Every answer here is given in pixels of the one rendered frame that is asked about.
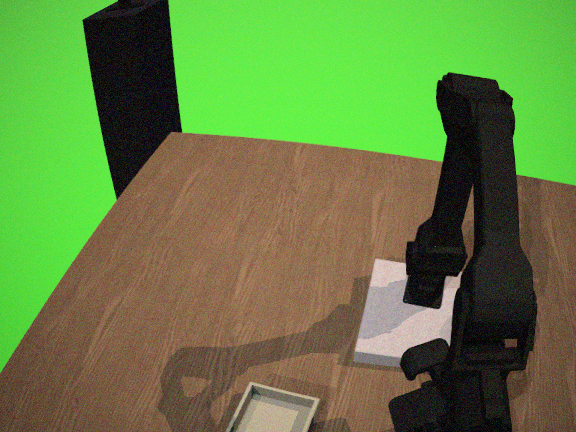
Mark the beige shallow tray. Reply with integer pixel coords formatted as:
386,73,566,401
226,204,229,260
225,382,320,432

